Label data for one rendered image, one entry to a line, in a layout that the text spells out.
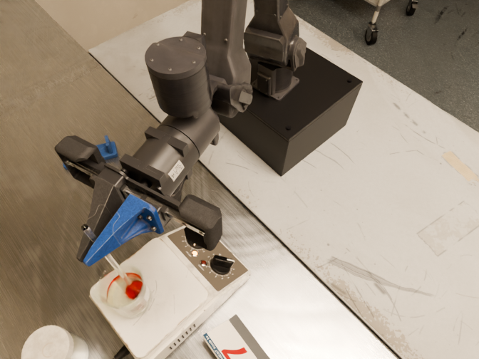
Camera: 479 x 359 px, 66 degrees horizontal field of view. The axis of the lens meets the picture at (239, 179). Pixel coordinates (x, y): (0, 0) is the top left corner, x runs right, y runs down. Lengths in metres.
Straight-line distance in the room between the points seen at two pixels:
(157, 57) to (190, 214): 0.15
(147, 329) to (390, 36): 2.41
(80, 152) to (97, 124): 0.43
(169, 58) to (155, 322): 0.33
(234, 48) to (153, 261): 0.31
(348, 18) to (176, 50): 2.41
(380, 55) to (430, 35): 0.40
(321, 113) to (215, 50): 0.28
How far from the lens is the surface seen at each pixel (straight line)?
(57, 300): 0.67
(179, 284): 0.53
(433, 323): 0.68
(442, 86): 2.47
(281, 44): 0.57
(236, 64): 0.44
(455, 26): 2.95
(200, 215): 0.34
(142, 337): 0.52
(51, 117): 0.87
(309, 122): 0.64
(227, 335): 0.58
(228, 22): 0.42
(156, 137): 0.40
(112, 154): 0.76
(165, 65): 0.36
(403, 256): 0.70
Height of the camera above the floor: 1.49
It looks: 58 degrees down
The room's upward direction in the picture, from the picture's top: 2 degrees clockwise
